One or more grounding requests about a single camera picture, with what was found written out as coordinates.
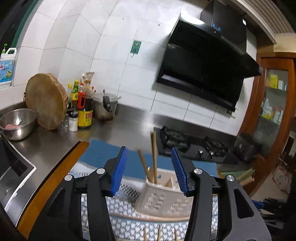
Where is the white salt shaker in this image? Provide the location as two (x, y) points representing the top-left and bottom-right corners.
(68, 110), (79, 133)

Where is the round wooden chopping board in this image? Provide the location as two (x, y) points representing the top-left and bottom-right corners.
(25, 73), (69, 131)

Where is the blue patterned tablecloth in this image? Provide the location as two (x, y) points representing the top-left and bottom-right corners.
(67, 138), (219, 241)

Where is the clear seasoning bag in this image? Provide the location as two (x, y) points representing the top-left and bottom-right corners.
(81, 72), (95, 85)

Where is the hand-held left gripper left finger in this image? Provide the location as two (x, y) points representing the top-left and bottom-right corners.
(29, 146), (129, 241)

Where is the green window frame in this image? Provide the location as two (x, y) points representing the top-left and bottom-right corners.
(0, 0), (43, 54)

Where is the pile of wooden chopsticks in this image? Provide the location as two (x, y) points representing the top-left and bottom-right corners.
(142, 225), (179, 241)

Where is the black range hood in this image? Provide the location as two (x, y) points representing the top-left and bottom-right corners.
(156, 0), (263, 114)

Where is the white plastic utensil holder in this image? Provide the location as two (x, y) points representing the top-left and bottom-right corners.
(135, 166), (195, 221)

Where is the green wall hook sticker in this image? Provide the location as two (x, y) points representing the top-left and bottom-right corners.
(130, 39), (142, 55)

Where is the black countertop appliance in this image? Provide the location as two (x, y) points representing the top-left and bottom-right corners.
(233, 132), (263, 163)

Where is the steel pressure cooker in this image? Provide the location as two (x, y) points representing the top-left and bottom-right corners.
(92, 90), (119, 121)

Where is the black gas cooktop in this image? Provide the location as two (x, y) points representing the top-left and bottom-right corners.
(154, 126), (240, 164)

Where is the steel kitchen sink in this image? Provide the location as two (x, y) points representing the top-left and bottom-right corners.
(0, 137), (38, 228)

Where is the wooden glass-door cabinet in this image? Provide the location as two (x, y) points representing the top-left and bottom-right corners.
(240, 57), (296, 176)

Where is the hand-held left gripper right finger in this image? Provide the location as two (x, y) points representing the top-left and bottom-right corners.
(171, 147), (271, 241)

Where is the white detergent jug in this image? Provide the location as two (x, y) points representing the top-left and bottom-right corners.
(0, 47), (17, 90)

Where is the stainless steel bowl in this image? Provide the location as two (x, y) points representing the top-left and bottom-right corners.
(0, 108), (38, 141)

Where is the yellow cap seasoning bottle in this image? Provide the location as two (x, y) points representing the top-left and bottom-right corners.
(71, 80), (80, 107)

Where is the wooden chopstick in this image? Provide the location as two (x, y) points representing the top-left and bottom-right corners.
(137, 149), (154, 184)
(150, 132), (155, 184)

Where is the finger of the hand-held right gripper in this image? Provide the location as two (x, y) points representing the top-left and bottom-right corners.
(252, 197), (290, 229)

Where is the black gas stove burner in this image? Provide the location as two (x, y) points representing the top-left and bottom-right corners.
(159, 126), (191, 153)

